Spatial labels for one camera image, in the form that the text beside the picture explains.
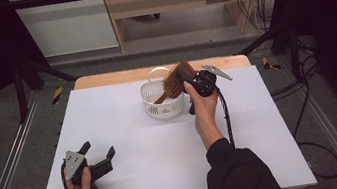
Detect person's right hand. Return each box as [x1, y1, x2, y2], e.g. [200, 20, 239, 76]
[183, 77, 224, 136]

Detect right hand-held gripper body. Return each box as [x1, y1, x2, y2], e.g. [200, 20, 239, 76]
[182, 60, 238, 117]

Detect white plastic basket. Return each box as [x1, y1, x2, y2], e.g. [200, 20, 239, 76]
[136, 63, 190, 123]

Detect yellow black tape marker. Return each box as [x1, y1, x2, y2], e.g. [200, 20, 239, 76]
[49, 86, 67, 107]
[260, 54, 283, 73]

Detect black metal stand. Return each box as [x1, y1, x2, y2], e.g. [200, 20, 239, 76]
[9, 50, 84, 125]
[230, 19, 306, 91]

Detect light wooden table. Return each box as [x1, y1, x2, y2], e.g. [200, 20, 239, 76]
[71, 51, 252, 93]

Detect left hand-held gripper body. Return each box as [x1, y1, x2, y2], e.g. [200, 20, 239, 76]
[60, 144, 118, 189]

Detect black looped cable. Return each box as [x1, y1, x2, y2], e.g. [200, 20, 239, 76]
[298, 136, 337, 184]

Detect long black cables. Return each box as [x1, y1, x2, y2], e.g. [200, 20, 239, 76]
[262, 35, 331, 140]

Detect brown wooden hairbrush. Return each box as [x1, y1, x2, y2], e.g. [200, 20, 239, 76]
[147, 58, 201, 106]

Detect white cabinet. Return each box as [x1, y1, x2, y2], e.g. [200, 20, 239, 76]
[7, 0, 120, 63]

